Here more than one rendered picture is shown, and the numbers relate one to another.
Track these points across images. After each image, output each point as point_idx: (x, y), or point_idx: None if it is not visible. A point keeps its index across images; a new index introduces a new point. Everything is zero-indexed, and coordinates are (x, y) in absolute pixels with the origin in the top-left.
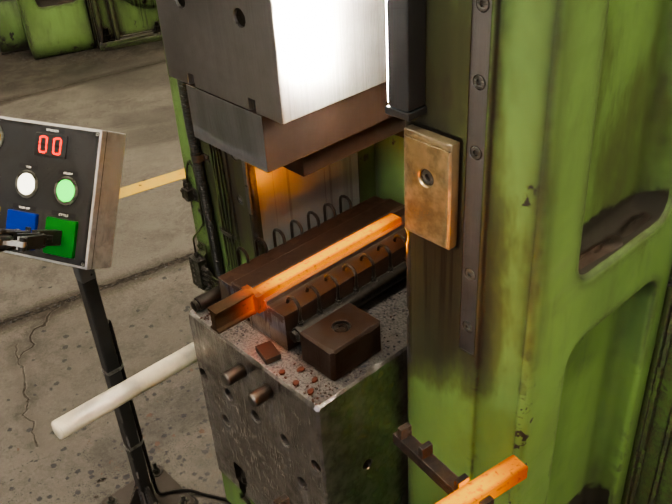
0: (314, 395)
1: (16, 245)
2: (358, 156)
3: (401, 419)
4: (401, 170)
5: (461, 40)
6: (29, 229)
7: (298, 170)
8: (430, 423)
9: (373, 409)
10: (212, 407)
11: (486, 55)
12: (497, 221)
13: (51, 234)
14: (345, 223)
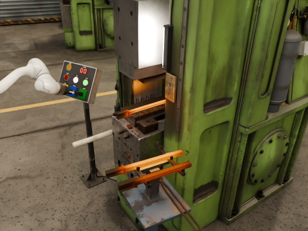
0: (139, 136)
1: (72, 92)
2: (162, 84)
3: None
4: None
5: (178, 53)
6: (75, 90)
7: (142, 82)
8: (168, 150)
9: (154, 144)
10: (114, 143)
11: (182, 57)
12: (184, 96)
13: (80, 92)
14: (155, 100)
